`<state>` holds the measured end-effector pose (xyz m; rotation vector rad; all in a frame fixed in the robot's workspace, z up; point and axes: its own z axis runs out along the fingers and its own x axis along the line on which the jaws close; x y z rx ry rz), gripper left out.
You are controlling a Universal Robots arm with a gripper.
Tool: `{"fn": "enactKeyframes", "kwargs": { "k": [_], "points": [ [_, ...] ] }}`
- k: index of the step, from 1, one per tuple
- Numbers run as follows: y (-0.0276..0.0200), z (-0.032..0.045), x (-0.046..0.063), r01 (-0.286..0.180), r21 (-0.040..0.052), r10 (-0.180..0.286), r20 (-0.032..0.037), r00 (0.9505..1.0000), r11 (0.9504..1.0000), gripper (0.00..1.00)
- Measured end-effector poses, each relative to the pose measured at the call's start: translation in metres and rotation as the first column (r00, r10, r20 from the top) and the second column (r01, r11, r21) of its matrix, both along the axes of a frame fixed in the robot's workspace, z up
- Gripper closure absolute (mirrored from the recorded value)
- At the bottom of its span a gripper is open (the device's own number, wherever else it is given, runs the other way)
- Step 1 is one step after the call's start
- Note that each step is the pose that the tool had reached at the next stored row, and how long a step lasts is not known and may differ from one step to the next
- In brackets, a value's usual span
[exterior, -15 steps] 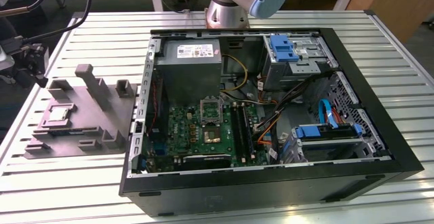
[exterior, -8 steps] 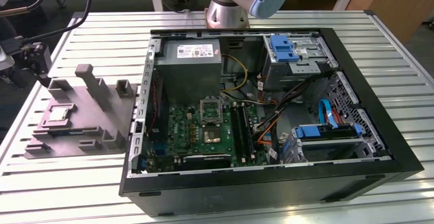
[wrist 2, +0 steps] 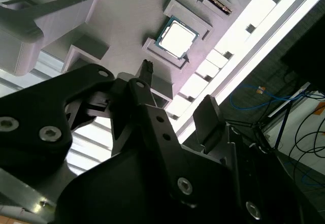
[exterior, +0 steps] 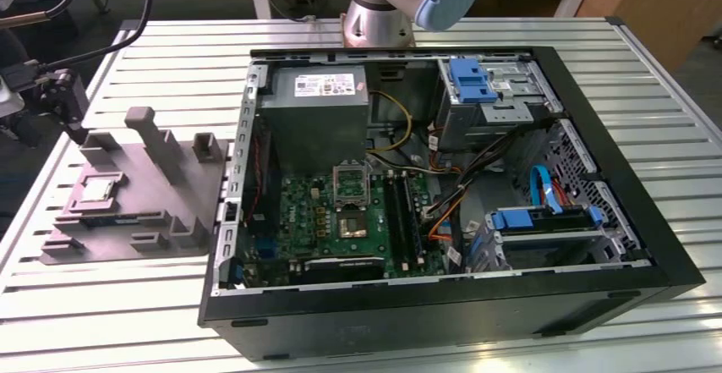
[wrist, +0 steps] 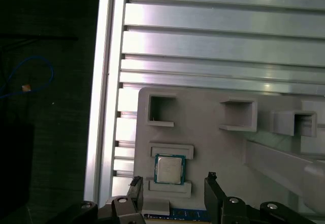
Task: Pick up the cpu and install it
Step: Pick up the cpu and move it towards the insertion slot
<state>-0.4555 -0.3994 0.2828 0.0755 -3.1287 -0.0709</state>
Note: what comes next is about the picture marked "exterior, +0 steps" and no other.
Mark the CPU silver top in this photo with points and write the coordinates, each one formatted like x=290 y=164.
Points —
x=95 y=191

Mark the CPU socket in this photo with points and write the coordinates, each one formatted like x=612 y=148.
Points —
x=354 y=226

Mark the grey parts rack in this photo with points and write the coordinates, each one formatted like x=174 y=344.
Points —
x=143 y=197

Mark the RAM stick blue label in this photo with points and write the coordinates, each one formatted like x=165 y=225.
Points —
x=110 y=221

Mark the grey power supply unit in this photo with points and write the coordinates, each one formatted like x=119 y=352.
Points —
x=315 y=127

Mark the green motherboard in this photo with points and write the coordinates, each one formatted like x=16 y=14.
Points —
x=302 y=189

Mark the graphics card black cooler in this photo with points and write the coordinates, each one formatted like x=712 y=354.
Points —
x=338 y=265

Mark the blue plastic drive carrier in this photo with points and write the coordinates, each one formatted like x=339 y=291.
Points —
x=471 y=81

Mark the grey metal drive cage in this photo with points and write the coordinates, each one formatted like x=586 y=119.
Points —
x=497 y=115

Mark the black PC case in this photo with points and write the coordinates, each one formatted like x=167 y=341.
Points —
x=395 y=326

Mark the hard disk in blue carrier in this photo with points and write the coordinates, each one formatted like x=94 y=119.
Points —
x=513 y=220

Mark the grey metal disk bay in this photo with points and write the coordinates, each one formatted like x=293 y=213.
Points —
x=556 y=236

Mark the wooden cabinet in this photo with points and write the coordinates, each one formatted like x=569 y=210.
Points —
x=665 y=9

